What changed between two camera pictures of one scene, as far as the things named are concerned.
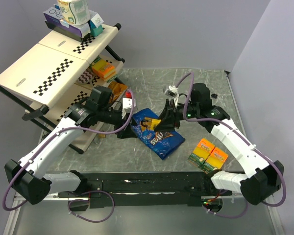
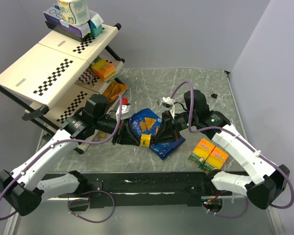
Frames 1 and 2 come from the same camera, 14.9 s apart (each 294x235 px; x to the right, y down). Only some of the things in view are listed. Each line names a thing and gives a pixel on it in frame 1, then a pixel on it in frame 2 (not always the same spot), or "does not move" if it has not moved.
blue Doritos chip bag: [161, 143] does not move
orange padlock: [214, 95] does not move
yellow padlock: [149, 124] -> [145, 140]
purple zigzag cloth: [86, 76] does not move
